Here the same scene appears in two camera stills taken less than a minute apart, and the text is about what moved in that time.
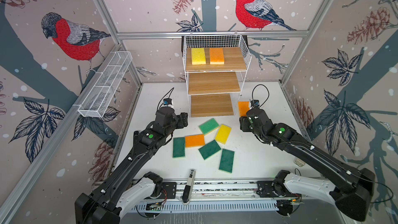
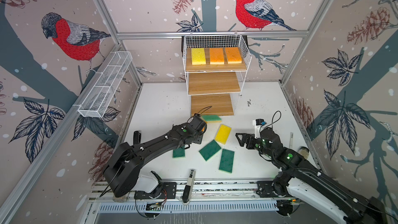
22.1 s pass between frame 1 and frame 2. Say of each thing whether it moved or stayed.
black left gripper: moved
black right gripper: moved
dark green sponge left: stayed
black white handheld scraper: stayed
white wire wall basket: stayed
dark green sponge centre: stayed
